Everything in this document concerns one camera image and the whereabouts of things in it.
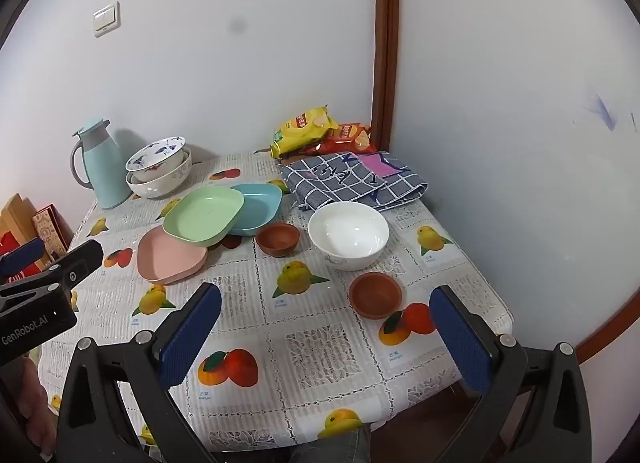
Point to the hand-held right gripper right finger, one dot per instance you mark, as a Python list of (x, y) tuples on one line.
[(460, 343)]

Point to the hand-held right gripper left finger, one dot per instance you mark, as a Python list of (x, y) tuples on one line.
[(192, 338)]

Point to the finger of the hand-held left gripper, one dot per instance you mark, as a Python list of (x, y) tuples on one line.
[(80, 258), (20, 255)]

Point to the pink plate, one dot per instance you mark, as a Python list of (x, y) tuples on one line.
[(167, 258)]

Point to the small brown bowl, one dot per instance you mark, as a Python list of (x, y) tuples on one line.
[(375, 293), (277, 240)]

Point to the green plate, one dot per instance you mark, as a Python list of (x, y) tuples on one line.
[(200, 215)]

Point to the blue plate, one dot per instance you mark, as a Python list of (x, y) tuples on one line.
[(257, 208)]

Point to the plain white bowl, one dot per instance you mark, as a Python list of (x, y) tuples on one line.
[(347, 233)]

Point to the person's left hand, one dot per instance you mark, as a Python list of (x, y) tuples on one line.
[(30, 408)]

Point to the red box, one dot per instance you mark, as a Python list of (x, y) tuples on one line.
[(9, 243)]

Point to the brown patterned box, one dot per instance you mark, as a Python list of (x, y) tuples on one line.
[(47, 228)]

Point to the light blue thermos jug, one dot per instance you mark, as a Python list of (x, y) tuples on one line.
[(107, 168)]

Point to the fruit print tablecloth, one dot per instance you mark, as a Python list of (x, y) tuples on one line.
[(300, 343)]

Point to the grey patterned white bowl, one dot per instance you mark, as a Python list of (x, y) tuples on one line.
[(160, 185)]

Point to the blue floral white bowl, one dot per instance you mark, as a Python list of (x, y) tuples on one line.
[(155, 153)]

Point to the brown wooden baseboard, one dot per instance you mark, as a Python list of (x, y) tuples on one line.
[(607, 338)]

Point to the person's leg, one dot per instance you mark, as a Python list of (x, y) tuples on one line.
[(345, 445)]

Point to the grey checkered cloth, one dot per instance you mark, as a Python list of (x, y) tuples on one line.
[(330, 183)]

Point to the red chips bag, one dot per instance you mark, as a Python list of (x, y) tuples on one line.
[(345, 140)]

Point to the yellow chips bag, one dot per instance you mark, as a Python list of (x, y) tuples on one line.
[(300, 130)]

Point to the brown wooden door trim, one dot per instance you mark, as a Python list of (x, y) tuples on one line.
[(385, 43)]

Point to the white light switch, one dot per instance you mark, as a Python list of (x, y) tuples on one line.
[(106, 18)]

